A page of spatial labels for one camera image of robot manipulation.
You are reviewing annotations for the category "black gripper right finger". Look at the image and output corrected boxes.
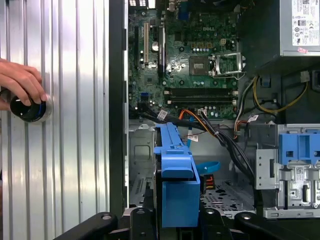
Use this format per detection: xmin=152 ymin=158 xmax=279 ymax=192
xmin=199 ymin=208 xmax=311 ymax=240

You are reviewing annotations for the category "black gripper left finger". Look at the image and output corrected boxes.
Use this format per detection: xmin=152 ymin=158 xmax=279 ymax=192
xmin=52 ymin=207 xmax=157 ymax=240

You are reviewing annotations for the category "hard disk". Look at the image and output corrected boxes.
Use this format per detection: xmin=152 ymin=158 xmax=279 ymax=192
xmin=153 ymin=122 xmax=202 ymax=228

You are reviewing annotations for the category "round black tool blue ring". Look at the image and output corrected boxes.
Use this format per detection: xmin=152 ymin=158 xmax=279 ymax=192
xmin=9 ymin=94 xmax=54 ymax=123

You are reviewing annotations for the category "metal disk bay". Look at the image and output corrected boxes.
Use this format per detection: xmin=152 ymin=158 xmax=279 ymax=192
xmin=128 ymin=123 xmax=256 ymax=217

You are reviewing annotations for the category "person's hand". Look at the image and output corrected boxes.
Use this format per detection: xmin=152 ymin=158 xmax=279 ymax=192
xmin=0 ymin=58 xmax=50 ymax=111

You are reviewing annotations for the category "grey metal drive cage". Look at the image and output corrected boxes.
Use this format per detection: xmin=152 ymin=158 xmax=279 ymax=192
xmin=254 ymin=123 xmax=320 ymax=219

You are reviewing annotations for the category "blue plastic drive latch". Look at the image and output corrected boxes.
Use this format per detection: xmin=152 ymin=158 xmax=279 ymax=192
xmin=277 ymin=127 xmax=320 ymax=166

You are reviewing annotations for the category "black RAM slot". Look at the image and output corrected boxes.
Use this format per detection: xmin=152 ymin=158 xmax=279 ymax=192
xmin=163 ymin=86 xmax=239 ymax=97
xmin=166 ymin=96 xmax=239 ymax=106

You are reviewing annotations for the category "black PC case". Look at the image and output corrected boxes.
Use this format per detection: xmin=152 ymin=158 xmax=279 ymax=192
xmin=108 ymin=0 xmax=320 ymax=240

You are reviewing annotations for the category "green motherboard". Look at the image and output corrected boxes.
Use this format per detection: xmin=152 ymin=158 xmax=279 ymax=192
xmin=128 ymin=0 xmax=240 ymax=121

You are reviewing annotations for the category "CPU socket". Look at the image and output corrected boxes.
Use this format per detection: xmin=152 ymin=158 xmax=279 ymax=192
xmin=188 ymin=55 xmax=211 ymax=76

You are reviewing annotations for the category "metal socket cover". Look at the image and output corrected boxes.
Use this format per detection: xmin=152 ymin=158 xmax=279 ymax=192
xmin=211 ymin=52 xmax=245 ymax=79

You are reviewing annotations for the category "black expansion slot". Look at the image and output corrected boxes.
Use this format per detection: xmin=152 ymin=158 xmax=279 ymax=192
xmin=133 ymin=24 xmax=140 ymax=71

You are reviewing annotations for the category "white expansion slot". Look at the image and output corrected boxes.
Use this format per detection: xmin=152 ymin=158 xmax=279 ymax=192
xmin=143 ymin=21 xmax=150 ymax=64

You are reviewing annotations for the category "grey power supply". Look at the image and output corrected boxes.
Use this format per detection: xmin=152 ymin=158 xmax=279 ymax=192
xmin=237 ymin=0 xmax=320 ymax=74

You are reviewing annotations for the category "red yellow power wire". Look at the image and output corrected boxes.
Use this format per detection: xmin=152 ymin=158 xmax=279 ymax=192
xmin=201 ymin=174 xmax=216 ymax=195

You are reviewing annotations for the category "blue data wire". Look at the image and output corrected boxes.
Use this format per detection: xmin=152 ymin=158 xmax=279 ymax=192
xmin=187 ymin=115 xmax=221 ymax=176

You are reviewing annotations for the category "black cable bundle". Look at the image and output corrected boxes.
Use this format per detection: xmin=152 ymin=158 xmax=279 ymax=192
xmin=136 ymin=99 xmax=263 ymax=208

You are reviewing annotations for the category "orange data wire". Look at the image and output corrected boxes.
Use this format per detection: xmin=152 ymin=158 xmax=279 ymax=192
xmin=178 ymin=109 xmax=216 ymax=138

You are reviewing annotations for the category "yellow black power wire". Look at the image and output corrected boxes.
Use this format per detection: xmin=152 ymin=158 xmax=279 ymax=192
xmin=252 ymin=74 xmax=310 ymax=114

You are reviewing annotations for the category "wire locking lever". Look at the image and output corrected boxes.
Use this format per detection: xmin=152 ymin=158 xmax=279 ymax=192
xmin=236 ymin=55 xmax=248 ymax=80

